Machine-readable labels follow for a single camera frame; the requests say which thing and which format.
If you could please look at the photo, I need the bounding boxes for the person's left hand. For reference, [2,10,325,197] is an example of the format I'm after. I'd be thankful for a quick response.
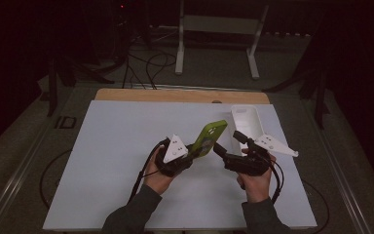
[142,155,177,196]

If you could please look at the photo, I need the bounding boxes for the left hand-held gripper cable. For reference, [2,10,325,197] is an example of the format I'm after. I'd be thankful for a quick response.
[127,137,171,205]

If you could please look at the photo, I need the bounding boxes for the wooden table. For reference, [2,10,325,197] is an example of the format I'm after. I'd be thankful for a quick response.
[94,88,271,105]

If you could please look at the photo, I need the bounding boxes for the hand-held gripper cable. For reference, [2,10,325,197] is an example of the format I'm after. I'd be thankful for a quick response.
[268,160,285,206]
[127,137,171,205]

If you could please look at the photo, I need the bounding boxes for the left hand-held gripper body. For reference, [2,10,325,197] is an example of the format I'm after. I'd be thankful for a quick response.
[155,134,197,178]

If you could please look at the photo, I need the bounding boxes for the green phone case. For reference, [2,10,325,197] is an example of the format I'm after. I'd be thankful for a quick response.
[190,119,229,159]

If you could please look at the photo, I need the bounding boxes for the black tripod stand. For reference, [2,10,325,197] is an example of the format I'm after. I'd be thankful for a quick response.
[47,58,115,118]
[262,64,331,131]

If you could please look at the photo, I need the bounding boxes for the right hand-held gripper cable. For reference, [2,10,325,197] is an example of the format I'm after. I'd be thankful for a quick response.
[268,160,285,206]

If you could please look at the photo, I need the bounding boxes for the white plastic bin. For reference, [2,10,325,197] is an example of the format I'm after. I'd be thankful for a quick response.
[229,104,274,157]

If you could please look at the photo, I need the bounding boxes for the black floor cables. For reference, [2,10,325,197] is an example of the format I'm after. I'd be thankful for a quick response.
[121,51,178,91]

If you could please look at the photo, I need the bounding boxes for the thin black cable loop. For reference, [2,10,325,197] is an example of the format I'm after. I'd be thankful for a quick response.
[39,148,74,210]
[301,178,331,234]

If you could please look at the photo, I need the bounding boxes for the person's right hand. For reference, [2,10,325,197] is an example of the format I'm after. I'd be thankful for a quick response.
[236,147,278,205]

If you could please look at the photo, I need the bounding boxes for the white metal stand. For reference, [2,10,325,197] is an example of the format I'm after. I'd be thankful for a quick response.
[174,0,270,81]

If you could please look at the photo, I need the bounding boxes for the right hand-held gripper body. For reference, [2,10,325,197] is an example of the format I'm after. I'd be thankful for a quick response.
[223,134,300,177]

